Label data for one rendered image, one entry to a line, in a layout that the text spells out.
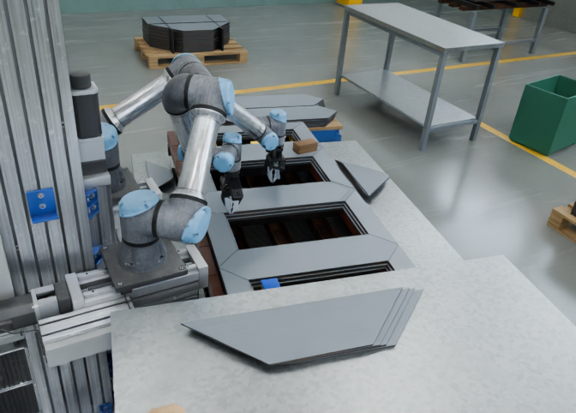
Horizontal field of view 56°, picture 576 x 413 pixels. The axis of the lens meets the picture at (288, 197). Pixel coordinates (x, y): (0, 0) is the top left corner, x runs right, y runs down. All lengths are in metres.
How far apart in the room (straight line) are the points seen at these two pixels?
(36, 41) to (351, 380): 1.18
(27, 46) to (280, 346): 1.01
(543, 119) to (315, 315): 4.27
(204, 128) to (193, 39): 5.03
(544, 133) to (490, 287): 3.81
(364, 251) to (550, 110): 3.58
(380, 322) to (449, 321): 0.22
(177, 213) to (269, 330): 0.43
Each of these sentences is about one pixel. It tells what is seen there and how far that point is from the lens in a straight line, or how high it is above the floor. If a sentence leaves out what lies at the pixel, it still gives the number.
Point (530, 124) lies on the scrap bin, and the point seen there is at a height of 0.23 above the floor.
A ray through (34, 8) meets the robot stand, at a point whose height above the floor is 1.79.
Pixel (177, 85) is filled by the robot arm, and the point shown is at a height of 1.53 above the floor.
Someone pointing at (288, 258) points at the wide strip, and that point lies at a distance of 2.11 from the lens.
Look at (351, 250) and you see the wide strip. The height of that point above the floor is 0.85.
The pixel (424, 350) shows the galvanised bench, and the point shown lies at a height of 1.05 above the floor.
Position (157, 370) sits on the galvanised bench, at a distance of 1.46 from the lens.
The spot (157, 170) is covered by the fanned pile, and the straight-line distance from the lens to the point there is 2.94.
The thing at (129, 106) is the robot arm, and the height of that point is 1.30.
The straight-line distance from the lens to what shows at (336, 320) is 1.57.
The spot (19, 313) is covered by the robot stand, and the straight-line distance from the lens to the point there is 1.79.
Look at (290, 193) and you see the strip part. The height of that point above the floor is 0.85.
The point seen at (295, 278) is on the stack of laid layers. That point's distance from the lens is 2.05.
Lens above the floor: 2.15
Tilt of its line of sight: 31 degrees down
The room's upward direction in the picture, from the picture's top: 5 degrees clockwise
